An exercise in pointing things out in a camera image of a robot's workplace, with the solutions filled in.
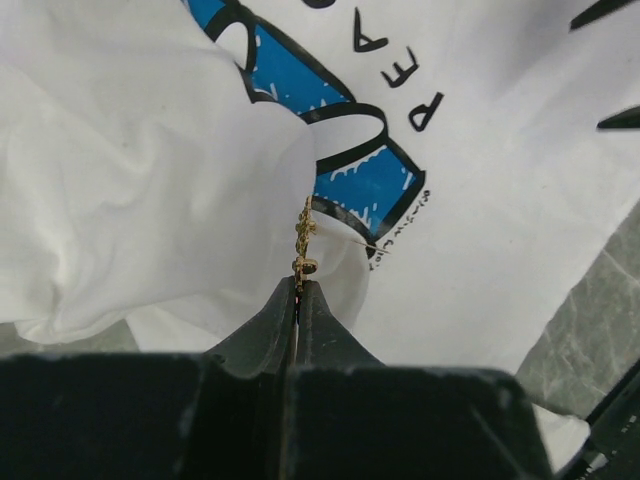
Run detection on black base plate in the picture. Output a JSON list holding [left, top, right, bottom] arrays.
[[558, 362, 639, 480]]

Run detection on white t-shirt flower print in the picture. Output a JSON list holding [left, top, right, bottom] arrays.
[[1, 1, 639, 476]]

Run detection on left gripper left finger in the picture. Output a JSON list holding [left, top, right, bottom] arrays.
[[1, 278, 296, 479]]

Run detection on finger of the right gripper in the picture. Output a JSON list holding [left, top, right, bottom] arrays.
[[597, 105, 640, 130], [569, 0, 635, 29]]

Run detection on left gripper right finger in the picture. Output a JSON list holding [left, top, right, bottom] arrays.
[[282, 282, 553, 479]]

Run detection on gold brooch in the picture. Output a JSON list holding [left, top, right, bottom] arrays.
[[292, 195, 388, 302]]

